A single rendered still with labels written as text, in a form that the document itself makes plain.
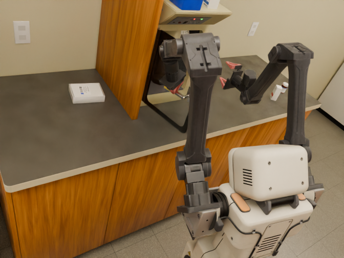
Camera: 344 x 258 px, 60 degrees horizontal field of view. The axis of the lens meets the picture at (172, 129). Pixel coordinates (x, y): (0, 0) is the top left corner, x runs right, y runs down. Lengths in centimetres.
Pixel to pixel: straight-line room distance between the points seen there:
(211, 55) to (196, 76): 6
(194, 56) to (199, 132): 22
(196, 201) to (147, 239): 134
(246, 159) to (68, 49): 122
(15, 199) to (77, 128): 38
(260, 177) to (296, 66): 43
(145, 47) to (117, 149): 46
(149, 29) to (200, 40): 56
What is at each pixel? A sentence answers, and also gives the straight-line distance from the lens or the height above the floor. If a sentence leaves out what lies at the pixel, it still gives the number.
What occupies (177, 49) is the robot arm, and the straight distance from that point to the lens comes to 74.
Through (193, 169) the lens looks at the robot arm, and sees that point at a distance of 92.
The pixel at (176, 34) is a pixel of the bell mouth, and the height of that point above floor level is 134.
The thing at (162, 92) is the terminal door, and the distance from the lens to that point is 145.
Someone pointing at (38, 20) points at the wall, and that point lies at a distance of 168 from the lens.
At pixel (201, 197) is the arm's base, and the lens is 90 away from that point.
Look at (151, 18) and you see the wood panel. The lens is 127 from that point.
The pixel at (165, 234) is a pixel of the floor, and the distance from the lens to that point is 226.
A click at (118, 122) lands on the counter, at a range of 149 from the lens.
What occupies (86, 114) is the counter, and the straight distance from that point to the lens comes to 151.
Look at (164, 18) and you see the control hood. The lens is 134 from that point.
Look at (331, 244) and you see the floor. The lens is 291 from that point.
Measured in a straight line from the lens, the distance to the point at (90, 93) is 158.
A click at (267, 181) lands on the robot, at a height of 133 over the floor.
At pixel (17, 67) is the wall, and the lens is 178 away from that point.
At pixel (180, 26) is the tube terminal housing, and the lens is 147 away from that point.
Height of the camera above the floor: 190
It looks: 39 degrees down
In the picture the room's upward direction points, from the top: 18 degrees clockwise
